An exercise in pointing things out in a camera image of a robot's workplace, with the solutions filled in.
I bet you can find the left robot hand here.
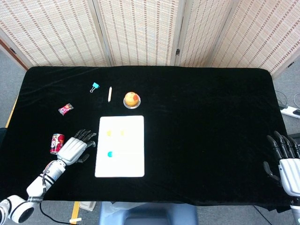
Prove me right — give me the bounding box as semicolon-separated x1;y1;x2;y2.
57;128;97;165

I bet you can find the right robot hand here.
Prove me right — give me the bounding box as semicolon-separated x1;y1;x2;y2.
262;130;300;198

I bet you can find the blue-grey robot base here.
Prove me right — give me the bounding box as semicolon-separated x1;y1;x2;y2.
98;202;199;225

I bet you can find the white rectangular board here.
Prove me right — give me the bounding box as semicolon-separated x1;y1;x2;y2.
94;115;145;178

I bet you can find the red drink can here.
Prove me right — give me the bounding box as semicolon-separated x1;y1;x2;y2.
50;133;65;155

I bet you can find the pink candy wrapper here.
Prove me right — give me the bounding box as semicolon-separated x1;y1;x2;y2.
58;102;75;116

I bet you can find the white power strip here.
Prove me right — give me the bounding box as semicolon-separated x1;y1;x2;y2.
280;105;300;119

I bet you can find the white plastic box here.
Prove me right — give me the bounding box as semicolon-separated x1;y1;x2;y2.
79;201;97;213

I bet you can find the orange fruit jelly cup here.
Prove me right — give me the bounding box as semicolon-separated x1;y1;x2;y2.
123;91;142;110

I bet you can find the black velvet tablecloth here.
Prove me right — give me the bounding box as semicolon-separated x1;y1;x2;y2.
0;66;293;213

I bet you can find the woven bamboo folding screen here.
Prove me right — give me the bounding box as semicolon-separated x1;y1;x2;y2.
0;0;300;78

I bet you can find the black floor cable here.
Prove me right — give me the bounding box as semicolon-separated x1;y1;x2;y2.
275;90;289;109

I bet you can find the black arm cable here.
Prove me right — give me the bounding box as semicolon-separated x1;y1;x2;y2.
39;164;78;225

